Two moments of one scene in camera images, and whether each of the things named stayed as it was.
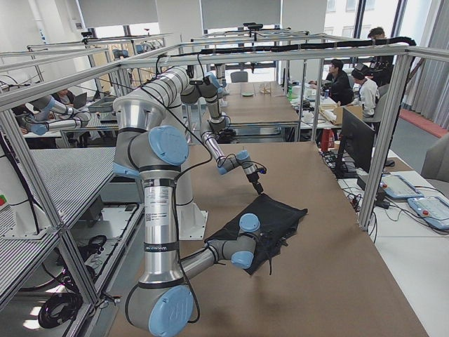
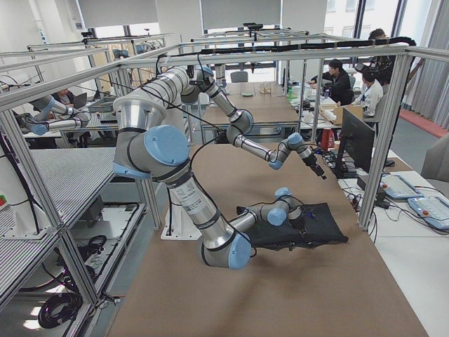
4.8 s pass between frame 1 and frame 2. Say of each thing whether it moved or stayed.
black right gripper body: moved
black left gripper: moved
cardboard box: stayed
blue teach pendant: stayed
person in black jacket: stayed
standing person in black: stayed
